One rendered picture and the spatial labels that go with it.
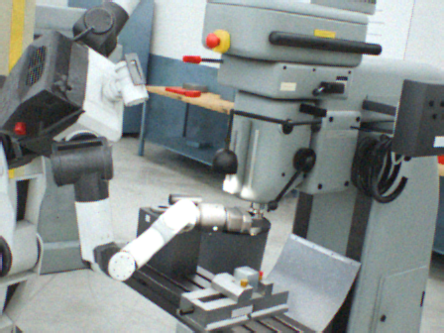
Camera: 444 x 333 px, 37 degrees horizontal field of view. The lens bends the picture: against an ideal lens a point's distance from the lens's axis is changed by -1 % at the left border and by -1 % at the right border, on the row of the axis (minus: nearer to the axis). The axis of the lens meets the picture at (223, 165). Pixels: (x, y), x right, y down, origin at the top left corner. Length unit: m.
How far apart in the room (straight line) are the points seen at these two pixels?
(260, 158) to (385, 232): 0.58
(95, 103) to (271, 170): 0.52
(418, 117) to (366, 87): 0.27
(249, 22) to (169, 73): 7.49
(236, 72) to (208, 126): 6.68
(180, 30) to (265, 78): 7.30
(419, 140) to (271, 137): 0.41
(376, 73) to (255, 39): 0.54
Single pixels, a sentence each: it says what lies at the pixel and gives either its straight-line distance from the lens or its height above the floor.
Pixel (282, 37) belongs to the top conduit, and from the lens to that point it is 1.69.
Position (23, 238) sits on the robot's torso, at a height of 1.08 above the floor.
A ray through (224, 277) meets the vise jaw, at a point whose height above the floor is 1.05.
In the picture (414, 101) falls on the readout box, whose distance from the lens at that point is 1.89.
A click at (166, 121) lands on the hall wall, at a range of 9.24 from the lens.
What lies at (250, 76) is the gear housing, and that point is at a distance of 1.83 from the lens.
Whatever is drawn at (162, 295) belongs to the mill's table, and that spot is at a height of 0.90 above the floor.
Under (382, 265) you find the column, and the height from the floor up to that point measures 1.09.
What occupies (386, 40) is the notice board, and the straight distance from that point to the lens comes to 6.81.
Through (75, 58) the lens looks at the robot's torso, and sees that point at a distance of 1.82.
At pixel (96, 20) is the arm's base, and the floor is 1.77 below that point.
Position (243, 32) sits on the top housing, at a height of 1.79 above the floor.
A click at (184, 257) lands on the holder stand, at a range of 2.29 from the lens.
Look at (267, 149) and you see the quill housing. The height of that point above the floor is 1.48.
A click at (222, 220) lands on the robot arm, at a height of 1.25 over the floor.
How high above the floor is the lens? 1.82
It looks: 13 degrees down
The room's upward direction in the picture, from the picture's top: 8 degrees clockwise
